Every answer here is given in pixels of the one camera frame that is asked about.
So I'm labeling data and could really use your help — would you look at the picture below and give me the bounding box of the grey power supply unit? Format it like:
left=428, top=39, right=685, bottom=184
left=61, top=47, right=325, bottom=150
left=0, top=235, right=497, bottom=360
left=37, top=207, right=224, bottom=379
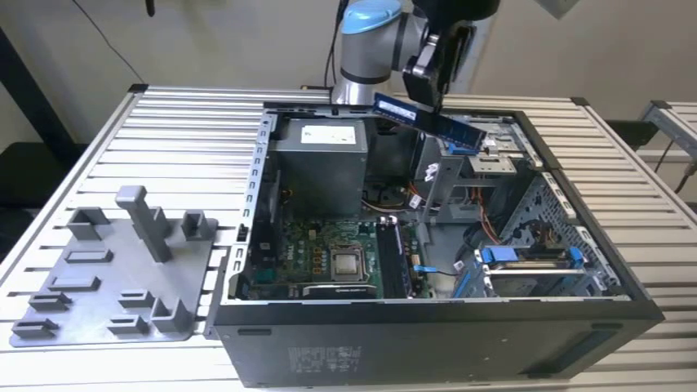
left=269, top=118, right=369, bottom=220

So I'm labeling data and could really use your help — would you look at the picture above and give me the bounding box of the black wire with blue plug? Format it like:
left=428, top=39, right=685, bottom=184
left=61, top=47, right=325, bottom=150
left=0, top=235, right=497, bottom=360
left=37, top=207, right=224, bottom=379
left=412, top=263, right=470, bottom=278

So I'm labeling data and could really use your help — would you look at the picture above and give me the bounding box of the grey plastic parts rack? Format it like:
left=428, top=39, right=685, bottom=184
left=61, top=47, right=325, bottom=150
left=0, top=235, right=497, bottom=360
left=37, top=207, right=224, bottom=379
left=9, top=185, right=229, bottom=348

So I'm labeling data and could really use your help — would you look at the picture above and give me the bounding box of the coloured power wire bundle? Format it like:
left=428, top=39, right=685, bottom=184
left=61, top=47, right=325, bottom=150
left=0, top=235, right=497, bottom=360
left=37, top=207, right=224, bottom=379
left=361, top=181, right=432, bottom=214

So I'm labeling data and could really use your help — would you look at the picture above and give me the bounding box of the black box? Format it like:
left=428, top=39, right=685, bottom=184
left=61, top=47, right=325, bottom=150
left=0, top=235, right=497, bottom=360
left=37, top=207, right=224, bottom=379
left=603, top=119, right=659, bottom=148

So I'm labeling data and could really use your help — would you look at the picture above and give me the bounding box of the silver CPU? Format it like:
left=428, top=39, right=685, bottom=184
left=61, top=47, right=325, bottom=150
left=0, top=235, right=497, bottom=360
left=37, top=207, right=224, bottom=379
left=332, top=253, right=364, bottom=275

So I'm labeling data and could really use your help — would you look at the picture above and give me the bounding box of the hard disk in blue carrier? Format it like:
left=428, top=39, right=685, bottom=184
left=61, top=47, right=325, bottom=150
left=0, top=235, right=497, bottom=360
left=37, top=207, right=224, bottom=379
left=454, top=244, right=605, bottom=299

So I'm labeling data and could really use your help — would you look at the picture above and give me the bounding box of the metal CPU socket cover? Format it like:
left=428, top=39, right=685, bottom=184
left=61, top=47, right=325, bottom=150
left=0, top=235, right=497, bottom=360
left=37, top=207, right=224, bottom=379
left=325, top=243, right=372, bottom=283

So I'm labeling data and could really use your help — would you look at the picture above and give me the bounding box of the green motherboard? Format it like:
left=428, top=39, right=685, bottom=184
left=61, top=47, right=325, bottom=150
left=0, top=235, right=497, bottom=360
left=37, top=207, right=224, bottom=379
left=238, top=218, right=437, bottom=301

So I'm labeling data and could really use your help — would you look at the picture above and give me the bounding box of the grey metal drive cage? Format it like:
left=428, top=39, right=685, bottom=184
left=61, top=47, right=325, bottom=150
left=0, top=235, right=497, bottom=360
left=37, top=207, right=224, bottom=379
left=416, top=116, right=539, bottom=224

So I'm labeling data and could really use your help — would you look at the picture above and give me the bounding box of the black bulky object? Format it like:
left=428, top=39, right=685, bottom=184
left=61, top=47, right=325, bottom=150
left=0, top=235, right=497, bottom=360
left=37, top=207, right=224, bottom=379
left=0, top=142, right=82, bottom=254

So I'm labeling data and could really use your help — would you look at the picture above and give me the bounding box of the blue drive bay latch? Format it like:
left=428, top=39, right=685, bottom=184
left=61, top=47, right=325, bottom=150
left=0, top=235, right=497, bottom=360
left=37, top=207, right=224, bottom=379
left=444, top=140, right=484, bottom=157

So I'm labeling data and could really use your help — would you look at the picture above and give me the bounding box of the black slanted frame bar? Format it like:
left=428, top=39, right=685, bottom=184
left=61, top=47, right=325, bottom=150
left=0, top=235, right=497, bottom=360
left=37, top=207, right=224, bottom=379
left=0, top=28, right=74, bottom=146

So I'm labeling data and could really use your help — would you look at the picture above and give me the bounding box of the black graphics card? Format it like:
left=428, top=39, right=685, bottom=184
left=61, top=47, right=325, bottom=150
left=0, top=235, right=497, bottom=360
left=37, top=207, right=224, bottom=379
left=290, top=283, right=382, bottom=301

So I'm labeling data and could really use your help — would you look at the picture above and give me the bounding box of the black open PC case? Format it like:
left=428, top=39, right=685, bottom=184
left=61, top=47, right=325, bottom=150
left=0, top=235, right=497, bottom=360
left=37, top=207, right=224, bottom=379
left=204, top=100, right=666, bottom=389

